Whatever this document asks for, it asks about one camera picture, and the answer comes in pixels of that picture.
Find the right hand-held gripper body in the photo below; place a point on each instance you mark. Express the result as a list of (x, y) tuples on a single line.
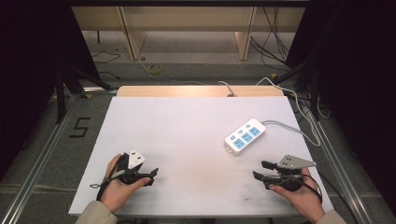
[(291, 174)]

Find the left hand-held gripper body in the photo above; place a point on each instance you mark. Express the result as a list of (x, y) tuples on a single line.
[(134, 161)]

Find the person's right hand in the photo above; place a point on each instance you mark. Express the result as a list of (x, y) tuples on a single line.
[(303, 199)]

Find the person's left hand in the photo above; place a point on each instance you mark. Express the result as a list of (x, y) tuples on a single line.
[(116, 189)]

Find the white power strip blue sockets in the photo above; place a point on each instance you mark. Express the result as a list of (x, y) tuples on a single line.
[(245, 136)]

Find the black metal stand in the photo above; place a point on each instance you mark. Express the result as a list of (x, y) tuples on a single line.
[(314, 93), (62, 93)]

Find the wooden table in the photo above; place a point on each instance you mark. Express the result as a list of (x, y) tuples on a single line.
[(193, 90)]

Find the dark curtain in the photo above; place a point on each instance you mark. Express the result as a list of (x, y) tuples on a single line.
[(31, 77), (361, 93)]

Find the light wooden shelf unit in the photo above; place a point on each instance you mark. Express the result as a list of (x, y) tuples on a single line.
[(190, 21)]

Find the aluminium floor rail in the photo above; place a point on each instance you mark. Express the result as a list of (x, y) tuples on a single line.
[(339, 174), (40, 155)]

